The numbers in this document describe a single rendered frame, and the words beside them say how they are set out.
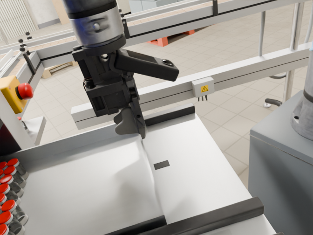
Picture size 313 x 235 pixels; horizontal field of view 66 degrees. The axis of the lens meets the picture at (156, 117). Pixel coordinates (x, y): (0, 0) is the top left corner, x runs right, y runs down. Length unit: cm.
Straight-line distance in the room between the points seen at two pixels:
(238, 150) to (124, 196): 139
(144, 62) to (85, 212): 27
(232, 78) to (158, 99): 47
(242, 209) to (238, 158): 133
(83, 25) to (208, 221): 32
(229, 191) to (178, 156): 12
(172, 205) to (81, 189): 17
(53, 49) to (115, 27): 93
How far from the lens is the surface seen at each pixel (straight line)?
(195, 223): 37
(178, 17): 130
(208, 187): 43
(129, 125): 46
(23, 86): 65
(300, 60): 179
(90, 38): 38
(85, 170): 52
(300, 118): 66
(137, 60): 41
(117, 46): 39
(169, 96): 146
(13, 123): 62
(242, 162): 168
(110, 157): 52
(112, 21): 38
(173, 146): 50
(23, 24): 788
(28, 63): 113
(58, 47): 129
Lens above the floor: 121
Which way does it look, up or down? 34 degrees down
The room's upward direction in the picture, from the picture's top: 13 degrees counter-clockwise
